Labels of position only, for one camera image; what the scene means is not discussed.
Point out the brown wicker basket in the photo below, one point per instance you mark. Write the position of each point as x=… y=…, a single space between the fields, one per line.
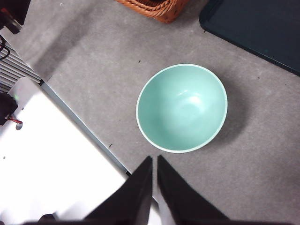
x=161 y=11

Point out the teal ceramic bowl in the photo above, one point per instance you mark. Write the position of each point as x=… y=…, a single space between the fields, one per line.
x=182 y=107

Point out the dark rectangular tray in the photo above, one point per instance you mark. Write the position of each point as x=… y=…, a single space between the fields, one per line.
x=257 y=25

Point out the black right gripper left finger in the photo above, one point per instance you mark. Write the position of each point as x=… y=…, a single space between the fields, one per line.
x=133 y=199

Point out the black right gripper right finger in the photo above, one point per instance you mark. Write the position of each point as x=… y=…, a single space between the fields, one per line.
x=180 y=201

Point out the grey ribbed metal frame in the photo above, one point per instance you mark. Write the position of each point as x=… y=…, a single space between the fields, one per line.
x=14 y=68

